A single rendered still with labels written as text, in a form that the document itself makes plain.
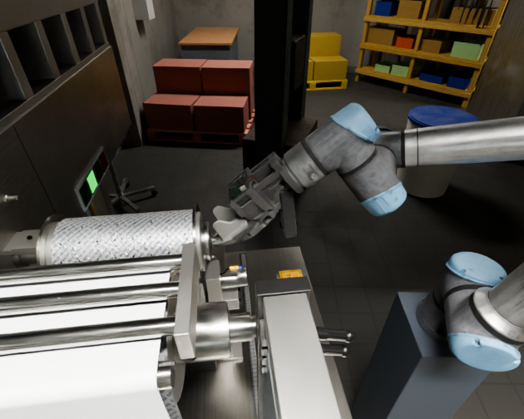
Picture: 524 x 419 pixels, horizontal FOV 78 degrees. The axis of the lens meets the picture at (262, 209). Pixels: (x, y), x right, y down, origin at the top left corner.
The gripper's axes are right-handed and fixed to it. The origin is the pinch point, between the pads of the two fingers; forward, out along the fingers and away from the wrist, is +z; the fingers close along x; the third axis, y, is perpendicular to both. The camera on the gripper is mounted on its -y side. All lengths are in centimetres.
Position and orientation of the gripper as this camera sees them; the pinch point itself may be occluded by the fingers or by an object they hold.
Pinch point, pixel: (221, 239)
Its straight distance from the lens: 65.5
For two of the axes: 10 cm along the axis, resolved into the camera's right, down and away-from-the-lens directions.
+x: 1.2, 6.0, -7.9
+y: -6.4, -5.6, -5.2
